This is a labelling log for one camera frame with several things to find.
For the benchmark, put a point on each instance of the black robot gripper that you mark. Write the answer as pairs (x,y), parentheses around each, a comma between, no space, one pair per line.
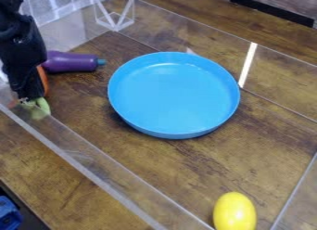
(22,54)

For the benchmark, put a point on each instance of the orange toy carrot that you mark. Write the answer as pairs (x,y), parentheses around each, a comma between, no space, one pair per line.
(31,89)

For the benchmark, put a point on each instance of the purple toy eggplant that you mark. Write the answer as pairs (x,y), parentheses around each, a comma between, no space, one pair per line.
(72,62)

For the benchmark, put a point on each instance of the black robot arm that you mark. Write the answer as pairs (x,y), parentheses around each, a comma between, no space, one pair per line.
(10,12)

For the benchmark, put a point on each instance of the blue round plate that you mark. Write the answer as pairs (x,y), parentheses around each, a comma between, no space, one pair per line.
(173,95)

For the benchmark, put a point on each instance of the blue object at corner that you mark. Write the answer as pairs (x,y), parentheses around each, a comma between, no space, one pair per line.
(11,217)

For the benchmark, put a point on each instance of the yellow toy lemon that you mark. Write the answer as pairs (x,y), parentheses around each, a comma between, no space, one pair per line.
(235,212)

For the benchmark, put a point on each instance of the clear acrylic enclosure wall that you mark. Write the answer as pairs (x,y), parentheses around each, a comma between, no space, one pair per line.
(90,174)

